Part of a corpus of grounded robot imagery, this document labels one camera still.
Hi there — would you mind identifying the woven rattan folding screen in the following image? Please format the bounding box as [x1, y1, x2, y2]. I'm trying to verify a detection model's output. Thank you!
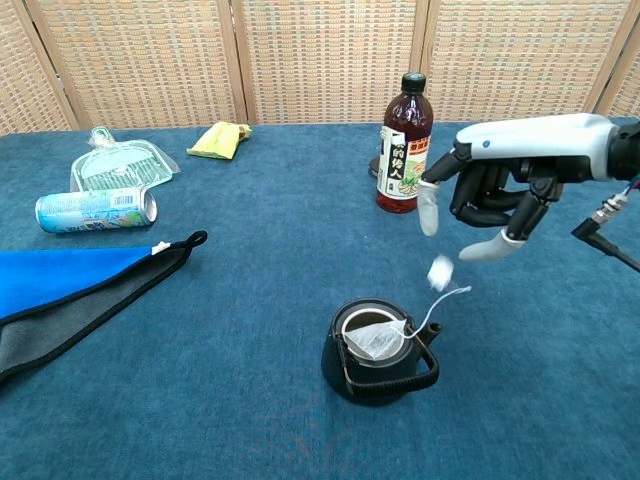
[0, 0, 640, 136]

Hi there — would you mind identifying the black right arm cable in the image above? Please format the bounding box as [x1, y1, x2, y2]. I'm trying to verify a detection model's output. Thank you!
[571, 179, 640, 274]

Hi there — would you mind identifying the black teapot with wire handle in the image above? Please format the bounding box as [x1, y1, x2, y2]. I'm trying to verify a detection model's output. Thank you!
[321, 298, 444, 407]

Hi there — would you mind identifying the packaged clear mini dustpan set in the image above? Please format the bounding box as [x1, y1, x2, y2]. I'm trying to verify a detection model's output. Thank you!
[69, 126, 181, 194]

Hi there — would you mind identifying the blue and grey cloth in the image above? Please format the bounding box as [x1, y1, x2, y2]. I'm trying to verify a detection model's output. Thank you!
[0, 230, 209, 385]

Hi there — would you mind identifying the yellow snack packet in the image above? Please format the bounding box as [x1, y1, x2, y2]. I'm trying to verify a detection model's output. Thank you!
[186, 122, 253, 162]

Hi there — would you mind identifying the brown iced tea bottle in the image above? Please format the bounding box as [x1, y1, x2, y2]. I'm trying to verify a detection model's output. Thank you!
[375, 72, 432, 214]

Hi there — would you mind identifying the light blue drink can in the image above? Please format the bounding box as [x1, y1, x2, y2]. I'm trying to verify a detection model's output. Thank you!
[34, 187, 158, 234]

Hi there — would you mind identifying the teal table cover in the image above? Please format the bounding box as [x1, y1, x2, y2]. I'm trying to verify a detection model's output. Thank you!
[0, 117, 640, 480]

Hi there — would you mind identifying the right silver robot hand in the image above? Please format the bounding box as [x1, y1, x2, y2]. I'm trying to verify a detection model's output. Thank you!
[419, 113, 621, 264]

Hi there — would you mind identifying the pyramid tea bag with string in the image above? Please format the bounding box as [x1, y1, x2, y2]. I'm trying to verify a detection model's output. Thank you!
[344, 254, 473, 362]

